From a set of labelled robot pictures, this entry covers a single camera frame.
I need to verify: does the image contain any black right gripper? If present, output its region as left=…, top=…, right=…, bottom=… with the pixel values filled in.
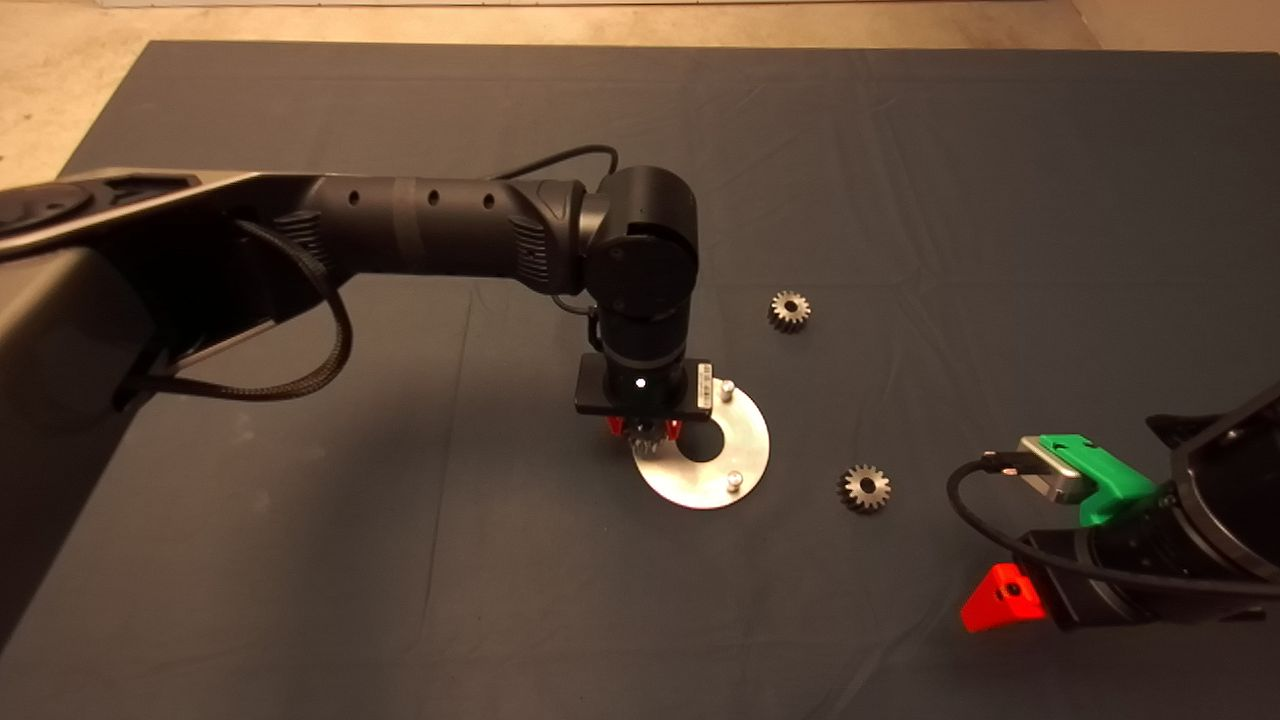
left=959, top=527, right=1101, bottom=634

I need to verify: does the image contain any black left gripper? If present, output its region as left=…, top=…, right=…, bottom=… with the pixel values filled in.
left=574, top=357, right=715, bottom=442

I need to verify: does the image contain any round metal carrier plate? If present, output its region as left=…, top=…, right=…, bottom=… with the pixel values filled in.
left=633, top=380, right=772, bottom=511

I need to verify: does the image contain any dark grey table cloth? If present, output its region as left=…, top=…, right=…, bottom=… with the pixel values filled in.
left=0, top=38, right=1280, bottom=720

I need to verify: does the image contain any thin black right camera cable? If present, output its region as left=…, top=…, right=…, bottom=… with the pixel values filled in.
left=945, top=449, right=1280, bottom=602

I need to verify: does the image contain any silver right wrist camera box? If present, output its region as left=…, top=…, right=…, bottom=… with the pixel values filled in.
left=1016, top=435, right=1088, bottom=505

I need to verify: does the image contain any green right camera mount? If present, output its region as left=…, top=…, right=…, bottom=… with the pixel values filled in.
left=1040, top=432, right=1159, bottom=527

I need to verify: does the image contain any braided black left arm cable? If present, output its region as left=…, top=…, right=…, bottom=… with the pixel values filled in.
left=115, top=219, right=354, bottom=404

